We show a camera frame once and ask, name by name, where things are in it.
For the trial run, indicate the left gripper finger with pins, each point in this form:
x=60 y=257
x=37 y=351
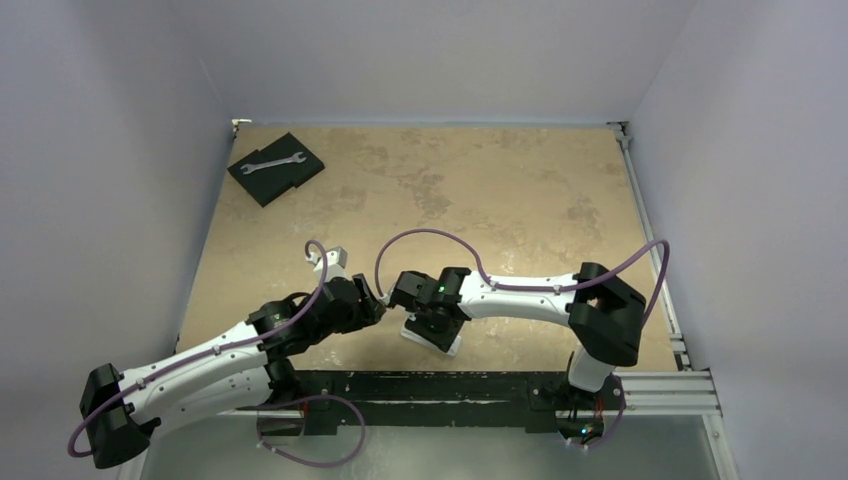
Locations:
x=374 y=310
x=365 y=292

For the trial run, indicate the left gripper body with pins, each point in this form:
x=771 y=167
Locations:
x=355 y=319

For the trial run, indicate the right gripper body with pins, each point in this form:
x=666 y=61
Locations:
x=403 y=291

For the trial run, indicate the white remote control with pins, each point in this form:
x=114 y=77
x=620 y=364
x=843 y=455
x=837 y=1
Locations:
x=447 y=342

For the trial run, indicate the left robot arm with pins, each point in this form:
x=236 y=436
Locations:
x=246 y=367

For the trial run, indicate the black foam pad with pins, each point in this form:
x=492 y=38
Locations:
x=267 y=185

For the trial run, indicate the silver open-end wrench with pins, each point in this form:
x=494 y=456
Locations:
x=296 y=158

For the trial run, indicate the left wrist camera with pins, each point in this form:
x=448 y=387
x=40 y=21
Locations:
x=331 y=266

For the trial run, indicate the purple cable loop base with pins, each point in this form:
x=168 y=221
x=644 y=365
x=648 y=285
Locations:
x=314 y=423

